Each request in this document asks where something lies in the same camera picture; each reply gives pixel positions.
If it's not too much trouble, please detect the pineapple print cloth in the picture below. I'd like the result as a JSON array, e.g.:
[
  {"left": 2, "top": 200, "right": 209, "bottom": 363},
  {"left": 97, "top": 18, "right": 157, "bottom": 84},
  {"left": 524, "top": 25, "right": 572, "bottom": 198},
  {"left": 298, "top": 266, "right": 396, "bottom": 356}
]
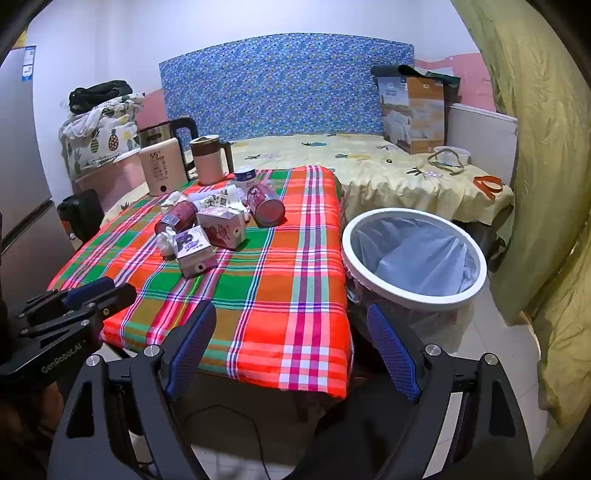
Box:
[{"left": 60, "top": 92, "right": 147, "bottom": 176}]

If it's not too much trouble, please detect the pale blue bin liner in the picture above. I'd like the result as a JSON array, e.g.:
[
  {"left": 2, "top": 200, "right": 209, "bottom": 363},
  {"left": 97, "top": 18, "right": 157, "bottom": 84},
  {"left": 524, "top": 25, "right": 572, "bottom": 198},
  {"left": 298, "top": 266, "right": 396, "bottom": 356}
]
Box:
[{"left": 351, "top": 217, "right": 479, "bottom": 296}]

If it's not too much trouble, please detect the pink storage box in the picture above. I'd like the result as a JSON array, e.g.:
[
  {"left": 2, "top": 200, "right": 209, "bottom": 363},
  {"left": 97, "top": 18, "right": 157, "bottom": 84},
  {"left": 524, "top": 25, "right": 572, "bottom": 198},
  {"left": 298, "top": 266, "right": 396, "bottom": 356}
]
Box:
[{"left": 74, "top": 148, "right": 149, "bottom": 211}]

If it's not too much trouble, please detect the printed cardboard box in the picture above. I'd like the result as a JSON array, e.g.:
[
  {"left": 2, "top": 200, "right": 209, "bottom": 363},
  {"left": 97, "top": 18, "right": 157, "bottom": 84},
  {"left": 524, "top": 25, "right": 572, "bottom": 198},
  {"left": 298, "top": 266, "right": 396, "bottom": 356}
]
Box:
[{"left": 372, "top": 65, "right": 447, "bottom": 156}]

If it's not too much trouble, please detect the yellow printed bed sheet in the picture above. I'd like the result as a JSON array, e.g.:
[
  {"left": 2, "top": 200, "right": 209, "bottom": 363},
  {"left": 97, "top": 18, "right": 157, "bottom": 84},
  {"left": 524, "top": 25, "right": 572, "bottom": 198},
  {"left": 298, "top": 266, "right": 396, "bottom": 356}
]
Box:
[{"left": 99, "top": 134, "right": 516, "bottom": 232}]

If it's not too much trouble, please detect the steel kettle with black handle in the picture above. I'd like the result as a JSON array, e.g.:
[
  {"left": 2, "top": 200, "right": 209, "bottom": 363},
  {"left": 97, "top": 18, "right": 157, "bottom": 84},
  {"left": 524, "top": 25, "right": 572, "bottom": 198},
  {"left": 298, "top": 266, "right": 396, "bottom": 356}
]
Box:
[{"left": 136, "top": 116, "right": 199, "bottom": 184}]

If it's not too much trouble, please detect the pink jug with brown lid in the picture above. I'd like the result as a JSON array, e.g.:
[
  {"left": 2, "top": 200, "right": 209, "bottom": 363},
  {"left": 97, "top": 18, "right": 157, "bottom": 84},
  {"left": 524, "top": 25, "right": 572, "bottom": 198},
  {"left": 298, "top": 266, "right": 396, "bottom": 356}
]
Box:
[{"left": 189, "top": 135, "right": 233, "bottom": 186}]

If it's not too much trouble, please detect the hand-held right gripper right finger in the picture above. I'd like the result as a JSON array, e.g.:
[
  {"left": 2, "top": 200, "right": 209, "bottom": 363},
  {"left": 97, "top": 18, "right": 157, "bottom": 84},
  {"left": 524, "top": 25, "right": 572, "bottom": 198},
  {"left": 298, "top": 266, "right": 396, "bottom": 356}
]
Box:
[{"left": 367, "top": 301, "right": 537, "bottom": 480}]

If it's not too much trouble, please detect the white bowl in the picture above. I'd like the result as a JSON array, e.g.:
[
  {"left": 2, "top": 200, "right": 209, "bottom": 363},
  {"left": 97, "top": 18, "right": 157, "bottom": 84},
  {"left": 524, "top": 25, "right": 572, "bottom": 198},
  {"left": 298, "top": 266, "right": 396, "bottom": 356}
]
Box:
[{"left": 433, "top": 145, "right": 471, "bottom": 167}]

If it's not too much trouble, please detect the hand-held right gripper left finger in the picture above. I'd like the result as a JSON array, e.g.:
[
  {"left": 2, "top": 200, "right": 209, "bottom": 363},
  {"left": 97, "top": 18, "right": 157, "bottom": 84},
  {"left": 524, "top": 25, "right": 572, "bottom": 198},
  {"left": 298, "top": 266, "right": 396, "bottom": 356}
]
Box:
[{"left": 48, "top": 300, "right": 219, "bottom": 480}]

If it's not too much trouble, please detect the white round trash bin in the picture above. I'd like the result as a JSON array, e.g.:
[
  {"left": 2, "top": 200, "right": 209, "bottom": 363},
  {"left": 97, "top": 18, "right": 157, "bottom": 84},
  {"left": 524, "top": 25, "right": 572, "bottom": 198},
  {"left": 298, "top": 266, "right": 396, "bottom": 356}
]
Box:
[{"left": 342, "top": 208, "right": 488, "bottom": 334}]

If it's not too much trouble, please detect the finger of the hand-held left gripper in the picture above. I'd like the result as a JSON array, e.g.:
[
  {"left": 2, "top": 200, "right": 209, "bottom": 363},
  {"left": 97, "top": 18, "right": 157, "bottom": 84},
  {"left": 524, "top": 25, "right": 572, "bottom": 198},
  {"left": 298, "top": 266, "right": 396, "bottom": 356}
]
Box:
[
  {"left": 14, "top": 282, "right": 138, "bottom": 341},
  {"left": 23, "top": 276, "right": 117, "bottom": 319}
]

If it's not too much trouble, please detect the plaid tablecloth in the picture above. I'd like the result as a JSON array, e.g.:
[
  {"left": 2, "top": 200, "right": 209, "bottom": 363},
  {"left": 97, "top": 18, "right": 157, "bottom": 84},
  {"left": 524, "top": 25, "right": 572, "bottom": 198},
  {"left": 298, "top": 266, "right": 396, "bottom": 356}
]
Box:
[{"left": 48, "top": 165, "right": 356, "bottom": 400}]

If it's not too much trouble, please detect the pink printed carton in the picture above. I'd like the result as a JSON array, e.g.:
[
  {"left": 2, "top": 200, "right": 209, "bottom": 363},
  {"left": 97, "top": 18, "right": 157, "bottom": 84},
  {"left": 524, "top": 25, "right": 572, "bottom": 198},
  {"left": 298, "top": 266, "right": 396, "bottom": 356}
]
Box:
[{"left": 196, "top": 206, "right": 248, "bottom": 250}]

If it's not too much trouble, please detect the red drink can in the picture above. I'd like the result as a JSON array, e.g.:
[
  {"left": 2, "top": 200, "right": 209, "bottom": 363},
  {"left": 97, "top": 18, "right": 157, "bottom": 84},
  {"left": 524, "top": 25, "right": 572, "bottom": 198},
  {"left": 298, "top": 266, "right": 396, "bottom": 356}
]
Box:
[
  {"left": 246, "top": 183, "right": 286, "bottom": 227},
  {"left": 154, "top": 200, "right": 200, "bottom": 236}
]

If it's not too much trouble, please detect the black handbag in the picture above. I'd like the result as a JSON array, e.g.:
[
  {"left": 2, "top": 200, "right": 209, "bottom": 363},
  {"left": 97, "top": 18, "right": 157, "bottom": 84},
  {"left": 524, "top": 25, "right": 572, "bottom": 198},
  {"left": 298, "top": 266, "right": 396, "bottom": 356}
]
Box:
[{"left": 68, "top": 80, "right": 135, "bottom": 114}]

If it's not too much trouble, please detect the white crumpled tissue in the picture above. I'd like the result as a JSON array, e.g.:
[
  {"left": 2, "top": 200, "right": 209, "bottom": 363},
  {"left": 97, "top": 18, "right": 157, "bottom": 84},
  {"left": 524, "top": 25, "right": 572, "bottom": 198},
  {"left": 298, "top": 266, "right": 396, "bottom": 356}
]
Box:
[{"left": 157, "top": 227, "right": 179, "bottom": 258}]

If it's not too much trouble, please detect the beige electric kettle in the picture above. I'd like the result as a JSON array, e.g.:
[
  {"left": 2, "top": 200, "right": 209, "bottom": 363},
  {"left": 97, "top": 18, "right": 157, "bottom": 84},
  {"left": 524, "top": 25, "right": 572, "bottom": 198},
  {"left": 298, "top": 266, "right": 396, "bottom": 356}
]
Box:
[{"left": 139, "top": 137, "right": 189, "bottom": 197}]

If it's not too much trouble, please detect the white cabinet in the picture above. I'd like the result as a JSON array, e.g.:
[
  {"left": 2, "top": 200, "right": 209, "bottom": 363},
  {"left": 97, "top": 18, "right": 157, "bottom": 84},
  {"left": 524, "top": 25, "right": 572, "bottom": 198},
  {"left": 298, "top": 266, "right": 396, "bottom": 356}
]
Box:
[{"left": 445, "top": 102, "right": 518, "bottom": 186}]

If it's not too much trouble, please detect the dark green bag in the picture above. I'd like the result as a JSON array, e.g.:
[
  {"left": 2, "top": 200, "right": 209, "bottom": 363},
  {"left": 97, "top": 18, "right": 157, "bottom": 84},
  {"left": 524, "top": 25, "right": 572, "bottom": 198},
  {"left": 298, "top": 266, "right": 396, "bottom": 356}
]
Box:
[{"left": 422, "top": 69, "right": 462, "bottom": 105}]

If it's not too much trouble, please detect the olive strap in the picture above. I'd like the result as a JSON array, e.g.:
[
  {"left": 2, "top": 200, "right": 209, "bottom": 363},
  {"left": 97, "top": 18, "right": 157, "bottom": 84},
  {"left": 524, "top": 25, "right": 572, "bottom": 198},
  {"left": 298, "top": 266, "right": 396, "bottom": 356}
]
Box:
[{"left": 427, "top": 148, "right": 470, "bottom": 175}]

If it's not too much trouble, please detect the blue floral headboard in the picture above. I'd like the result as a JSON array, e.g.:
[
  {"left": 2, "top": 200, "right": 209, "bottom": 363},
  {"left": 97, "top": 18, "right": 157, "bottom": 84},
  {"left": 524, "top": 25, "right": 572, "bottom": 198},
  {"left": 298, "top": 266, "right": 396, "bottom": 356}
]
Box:
[{"left": 159, "top": 32, "right": 416, "bottom": 145}]

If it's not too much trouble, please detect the purple and white carton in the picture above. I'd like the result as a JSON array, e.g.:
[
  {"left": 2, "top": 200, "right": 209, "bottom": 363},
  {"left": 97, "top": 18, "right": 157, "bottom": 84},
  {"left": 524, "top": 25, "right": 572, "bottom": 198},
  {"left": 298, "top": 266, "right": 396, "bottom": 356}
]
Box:
[{"left": 174, "top": 229, "right": 219, "bottom": 280}]

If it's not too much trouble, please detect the black cable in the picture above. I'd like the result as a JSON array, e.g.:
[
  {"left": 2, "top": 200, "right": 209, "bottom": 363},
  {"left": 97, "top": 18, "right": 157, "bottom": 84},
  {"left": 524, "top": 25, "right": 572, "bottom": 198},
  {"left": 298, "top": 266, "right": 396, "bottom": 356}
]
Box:
[{"left": 182, "top": 405, "right": 279, "bottom": 480}]

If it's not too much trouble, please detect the green curtain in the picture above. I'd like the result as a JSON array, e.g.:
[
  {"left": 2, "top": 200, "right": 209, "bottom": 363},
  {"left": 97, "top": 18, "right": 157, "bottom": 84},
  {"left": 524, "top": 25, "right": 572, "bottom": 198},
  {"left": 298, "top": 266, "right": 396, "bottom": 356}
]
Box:
[{"left": 450, "top": 0, "right": 591, "bottom": 480}]

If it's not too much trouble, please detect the orange strap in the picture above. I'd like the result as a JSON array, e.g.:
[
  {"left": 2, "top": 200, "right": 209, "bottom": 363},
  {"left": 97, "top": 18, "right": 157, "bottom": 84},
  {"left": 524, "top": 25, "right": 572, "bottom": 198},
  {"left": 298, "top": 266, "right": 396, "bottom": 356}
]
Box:
[{"left": 473, "top": 175, "right": 504, "bottom": 199}]

